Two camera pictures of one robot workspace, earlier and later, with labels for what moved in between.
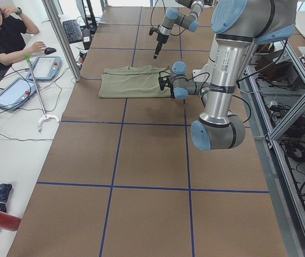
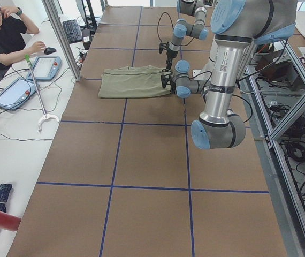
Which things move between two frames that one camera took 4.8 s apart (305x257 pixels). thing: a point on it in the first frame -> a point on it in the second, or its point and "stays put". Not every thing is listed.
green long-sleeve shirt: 140,81 stays put
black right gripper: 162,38 -> 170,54
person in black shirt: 2,32 stays put
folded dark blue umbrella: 0,205 stays put
